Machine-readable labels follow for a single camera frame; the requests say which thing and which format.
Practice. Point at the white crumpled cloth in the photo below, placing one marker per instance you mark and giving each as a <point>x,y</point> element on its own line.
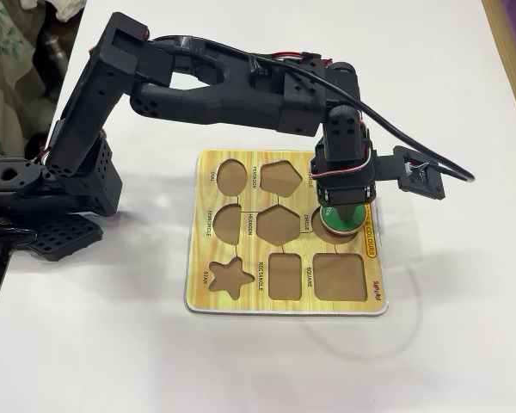
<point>69,8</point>

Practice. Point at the wooden shapes puzzle board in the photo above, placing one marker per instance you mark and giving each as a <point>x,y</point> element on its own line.
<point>370,275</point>

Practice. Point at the black grid table clamp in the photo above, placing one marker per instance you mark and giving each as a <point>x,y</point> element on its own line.
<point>64,236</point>

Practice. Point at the dark metal bottle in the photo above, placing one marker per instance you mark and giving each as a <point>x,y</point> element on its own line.
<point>53,56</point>

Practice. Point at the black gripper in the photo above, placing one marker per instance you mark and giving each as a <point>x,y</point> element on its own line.
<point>346,192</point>

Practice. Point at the floral patterned cloth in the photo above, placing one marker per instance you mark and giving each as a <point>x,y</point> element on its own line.
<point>0,43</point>

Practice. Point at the green circle piece yellow pin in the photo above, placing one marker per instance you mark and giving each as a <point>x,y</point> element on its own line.
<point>333,221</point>

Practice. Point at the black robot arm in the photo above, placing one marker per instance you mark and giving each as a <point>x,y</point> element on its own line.
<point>223,103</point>

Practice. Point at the black square wrist camera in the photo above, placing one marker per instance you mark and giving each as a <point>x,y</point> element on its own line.
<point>425,180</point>

